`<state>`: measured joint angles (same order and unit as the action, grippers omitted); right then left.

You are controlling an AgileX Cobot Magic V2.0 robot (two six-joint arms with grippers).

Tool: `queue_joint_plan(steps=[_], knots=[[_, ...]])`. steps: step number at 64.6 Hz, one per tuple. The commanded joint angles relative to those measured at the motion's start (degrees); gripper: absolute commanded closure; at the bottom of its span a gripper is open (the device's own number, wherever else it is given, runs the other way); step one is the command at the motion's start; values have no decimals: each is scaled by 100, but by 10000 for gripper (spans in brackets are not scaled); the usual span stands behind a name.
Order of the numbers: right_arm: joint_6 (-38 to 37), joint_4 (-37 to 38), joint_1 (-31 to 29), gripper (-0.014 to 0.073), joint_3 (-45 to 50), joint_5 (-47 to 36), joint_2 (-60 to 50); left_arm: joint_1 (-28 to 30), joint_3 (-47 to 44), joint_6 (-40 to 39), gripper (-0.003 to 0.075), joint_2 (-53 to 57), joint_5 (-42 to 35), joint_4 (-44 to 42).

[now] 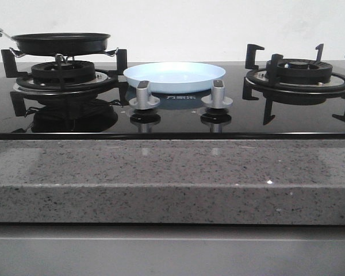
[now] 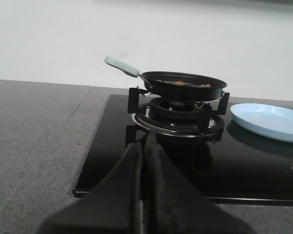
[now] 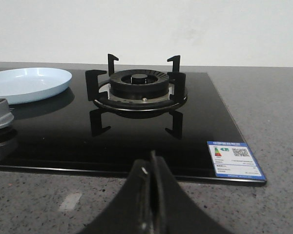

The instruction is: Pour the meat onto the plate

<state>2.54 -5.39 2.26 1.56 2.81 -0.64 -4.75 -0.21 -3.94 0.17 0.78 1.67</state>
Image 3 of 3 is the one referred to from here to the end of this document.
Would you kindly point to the black glass gas cooktop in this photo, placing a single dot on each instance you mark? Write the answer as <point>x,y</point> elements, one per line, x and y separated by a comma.
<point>58,135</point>

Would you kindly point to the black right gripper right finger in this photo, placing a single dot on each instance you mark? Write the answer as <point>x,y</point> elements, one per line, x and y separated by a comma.
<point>173,210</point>

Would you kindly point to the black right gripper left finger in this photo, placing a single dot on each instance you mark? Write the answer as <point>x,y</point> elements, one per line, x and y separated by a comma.
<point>129,211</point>

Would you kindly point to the light blue round plate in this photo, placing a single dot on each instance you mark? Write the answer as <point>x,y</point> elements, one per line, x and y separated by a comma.
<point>26,85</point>

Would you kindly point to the right silver stove knob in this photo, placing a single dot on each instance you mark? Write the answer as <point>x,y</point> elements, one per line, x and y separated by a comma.
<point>6,117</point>

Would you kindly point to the right black burner head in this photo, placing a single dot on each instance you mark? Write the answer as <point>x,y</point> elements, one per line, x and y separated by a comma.
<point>139,84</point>

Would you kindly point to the right black burner grate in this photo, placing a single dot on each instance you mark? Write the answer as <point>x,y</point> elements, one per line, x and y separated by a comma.
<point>98,92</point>

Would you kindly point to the blue energy label sticker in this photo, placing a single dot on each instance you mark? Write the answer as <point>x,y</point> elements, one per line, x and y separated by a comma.
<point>234,160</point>

